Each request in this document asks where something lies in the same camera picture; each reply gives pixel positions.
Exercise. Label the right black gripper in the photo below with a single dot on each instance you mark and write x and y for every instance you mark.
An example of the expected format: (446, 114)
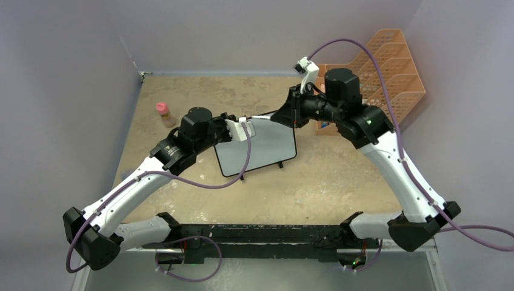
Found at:
(291, 114)

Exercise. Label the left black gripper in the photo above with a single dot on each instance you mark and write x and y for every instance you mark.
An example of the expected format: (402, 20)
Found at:
(220, 120)

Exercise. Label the white whiteboard with black frame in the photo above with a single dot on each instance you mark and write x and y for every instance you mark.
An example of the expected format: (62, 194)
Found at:
(272, 144)

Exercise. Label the white marker with green cap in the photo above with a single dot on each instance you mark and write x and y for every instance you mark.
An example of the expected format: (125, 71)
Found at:
(257, 118)

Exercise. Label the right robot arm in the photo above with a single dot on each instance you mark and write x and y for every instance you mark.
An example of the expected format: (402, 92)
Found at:
(369, 129)

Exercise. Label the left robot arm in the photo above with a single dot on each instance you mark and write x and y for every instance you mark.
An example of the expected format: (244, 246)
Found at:
(97, 233)

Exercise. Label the pink capped spice bottle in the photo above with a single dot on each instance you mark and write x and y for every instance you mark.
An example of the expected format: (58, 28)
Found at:
(164, 112)

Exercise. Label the orange plastic file organizer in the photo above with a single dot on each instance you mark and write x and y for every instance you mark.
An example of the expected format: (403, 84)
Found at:
(401, 77)

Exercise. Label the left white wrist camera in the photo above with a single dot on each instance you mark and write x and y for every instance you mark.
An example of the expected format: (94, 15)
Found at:
(240, 129)

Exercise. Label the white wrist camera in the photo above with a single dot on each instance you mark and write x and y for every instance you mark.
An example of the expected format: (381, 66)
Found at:
(308, 70)
(240, 129)

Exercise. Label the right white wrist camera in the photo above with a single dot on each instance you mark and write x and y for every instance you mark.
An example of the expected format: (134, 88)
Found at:
(308, 70)

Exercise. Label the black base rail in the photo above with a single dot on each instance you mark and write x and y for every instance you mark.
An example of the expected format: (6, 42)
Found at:
(325, 243)

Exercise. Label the aluminium frame rail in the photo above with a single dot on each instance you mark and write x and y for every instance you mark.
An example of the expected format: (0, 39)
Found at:
(170, 257)

